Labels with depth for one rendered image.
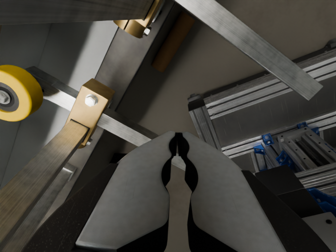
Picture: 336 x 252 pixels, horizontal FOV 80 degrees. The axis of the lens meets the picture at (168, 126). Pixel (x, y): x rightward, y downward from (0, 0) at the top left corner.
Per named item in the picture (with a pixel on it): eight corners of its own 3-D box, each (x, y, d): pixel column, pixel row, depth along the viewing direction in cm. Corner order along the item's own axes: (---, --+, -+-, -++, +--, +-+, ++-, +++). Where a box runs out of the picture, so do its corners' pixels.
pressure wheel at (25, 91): (52, 50, 36) (5, 62, 26) (73, 91, 40) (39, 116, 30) (14, 62, 38) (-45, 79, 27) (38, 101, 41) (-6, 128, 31)
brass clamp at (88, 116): (118, 92, 40) (111, 101, 35) (92, 141, 45) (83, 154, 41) (89, 75, 38) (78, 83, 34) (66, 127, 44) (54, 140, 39)
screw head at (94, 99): (100, 97, 35) (97, 100, 34) (95, 107, 36) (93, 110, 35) (88, 91, 35) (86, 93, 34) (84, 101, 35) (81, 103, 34)
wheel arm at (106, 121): (220, 166, 48) (224, 179, 44) (211, 175, 49) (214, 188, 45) (36, 64, 37) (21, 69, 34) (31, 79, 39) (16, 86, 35)
